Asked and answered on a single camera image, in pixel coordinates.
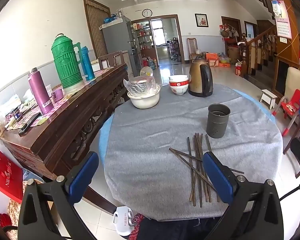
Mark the person's dark trousers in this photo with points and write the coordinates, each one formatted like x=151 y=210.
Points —
x=180 y=230

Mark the black smartphone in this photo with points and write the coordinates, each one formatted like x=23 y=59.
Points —
x=31 y=122

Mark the dark grey chopstick holder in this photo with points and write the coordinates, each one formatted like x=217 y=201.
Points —
x=217 y=122

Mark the red shopping bag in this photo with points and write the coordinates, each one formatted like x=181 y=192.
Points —
x=6 y=177

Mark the white bowl red emblem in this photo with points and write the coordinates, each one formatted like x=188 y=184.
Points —
x=178 y=90

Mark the metal kitchen rack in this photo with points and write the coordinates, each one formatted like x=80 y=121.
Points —
x=173 y=48

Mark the golden electric kettle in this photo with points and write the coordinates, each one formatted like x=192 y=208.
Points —
x=197 y=80

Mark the hanging hats and bags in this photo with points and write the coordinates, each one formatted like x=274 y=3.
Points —
x=228 y=31

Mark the dark carved wooden sideboard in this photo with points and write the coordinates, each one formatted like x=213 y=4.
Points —
x=65 y=130

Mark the blue bag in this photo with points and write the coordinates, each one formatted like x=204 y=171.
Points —
x=109 y=20

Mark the brown striped window curtain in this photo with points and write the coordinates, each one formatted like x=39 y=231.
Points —
x=96 y=27

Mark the dark wooden stool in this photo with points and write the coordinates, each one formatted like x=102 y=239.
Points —
x=296 y=132

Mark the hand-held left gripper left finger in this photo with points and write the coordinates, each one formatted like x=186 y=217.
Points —
x=85 y=175

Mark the wall calendar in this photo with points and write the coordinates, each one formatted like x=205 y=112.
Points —
x=282 y=22

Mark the blue water jug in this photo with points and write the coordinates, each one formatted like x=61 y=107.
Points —
x=152 y=64

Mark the crumpled white plastic bag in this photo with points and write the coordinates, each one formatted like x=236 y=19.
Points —
x=30 y=100

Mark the pink checkered table runner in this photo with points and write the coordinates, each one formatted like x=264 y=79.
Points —
x=100 y=73

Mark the purple cup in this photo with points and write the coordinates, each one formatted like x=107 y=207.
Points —
x=57 y=95

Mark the round wall clock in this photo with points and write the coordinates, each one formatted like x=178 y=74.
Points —
x=147 y=13

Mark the silver kettle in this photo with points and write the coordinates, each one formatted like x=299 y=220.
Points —
x=119 y=13

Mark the grey refrigerator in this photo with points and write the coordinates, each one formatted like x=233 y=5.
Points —
x=117 y=42

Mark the printed plastic packet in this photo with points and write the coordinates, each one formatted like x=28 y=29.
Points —
x=11 y=103

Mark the clear plastic bag with metalware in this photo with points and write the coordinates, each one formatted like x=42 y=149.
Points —
x=140 y=86

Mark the brown wooden chair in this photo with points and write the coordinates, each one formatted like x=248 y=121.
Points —
x=111 y=58

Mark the red banded white bowl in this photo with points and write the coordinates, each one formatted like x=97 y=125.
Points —
x=178 y=83

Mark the small white stool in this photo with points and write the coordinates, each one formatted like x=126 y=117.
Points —
x=268 y=96

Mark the cardboard box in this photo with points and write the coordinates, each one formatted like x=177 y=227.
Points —
x=233 y=54

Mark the purple thermos flask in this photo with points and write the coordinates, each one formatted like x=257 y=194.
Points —
x=41 y=92

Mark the wooden staircase railing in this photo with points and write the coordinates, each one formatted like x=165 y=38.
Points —
x=255 y=47

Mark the plain white porcelain bowl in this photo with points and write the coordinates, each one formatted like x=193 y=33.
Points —
x=178 y=78

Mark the blue thermos flask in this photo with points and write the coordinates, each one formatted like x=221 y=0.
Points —
x=87 y=65

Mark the kitchen shelf with jars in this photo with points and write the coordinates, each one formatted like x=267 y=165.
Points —
x=143 y=37

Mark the orange gift box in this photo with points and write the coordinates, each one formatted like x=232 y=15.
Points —
x=212 y=58

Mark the framed wall picture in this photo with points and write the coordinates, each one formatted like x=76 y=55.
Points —
x=202 y=20

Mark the cream armchair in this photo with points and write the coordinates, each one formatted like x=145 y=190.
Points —
x=295 y=80

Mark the white floor appliance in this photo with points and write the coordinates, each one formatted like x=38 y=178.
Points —
x=122 y=220

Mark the grey tablecloth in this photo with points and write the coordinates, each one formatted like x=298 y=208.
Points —
x=150 y=155

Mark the light blue table cover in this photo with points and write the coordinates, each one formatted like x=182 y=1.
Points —
x=103 y=135

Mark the tall wooden chair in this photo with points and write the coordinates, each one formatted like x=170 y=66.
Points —
x=193 y=46

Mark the green thermos jug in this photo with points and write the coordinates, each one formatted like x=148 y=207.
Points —
x=66 y=62

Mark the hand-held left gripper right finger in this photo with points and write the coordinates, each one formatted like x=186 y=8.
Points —
x=218 y=177

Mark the red plastic child chair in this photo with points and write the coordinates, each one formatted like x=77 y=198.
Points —
x=293 y=102

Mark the red gift box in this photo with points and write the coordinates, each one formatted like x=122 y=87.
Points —
x=238 y=70

